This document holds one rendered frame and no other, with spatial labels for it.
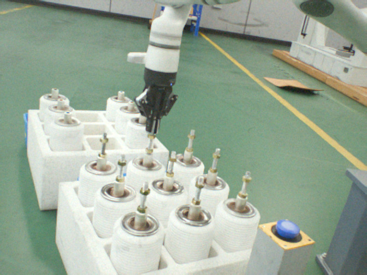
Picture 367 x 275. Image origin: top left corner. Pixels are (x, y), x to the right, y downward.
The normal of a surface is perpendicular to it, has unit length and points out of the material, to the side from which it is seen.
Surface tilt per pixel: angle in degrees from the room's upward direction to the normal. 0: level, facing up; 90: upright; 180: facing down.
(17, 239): 0
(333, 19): 151
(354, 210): 90
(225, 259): 0
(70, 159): 90
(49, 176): 90
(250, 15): 90
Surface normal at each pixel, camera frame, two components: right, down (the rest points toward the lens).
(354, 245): -0.61, 0.18
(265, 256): -0.86, 0.04
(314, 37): -0.98, -0.11
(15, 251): 0.17, -0.92
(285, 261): 0.48, 0.39
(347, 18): -0.01, 0.95
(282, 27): 0.11, 0.37
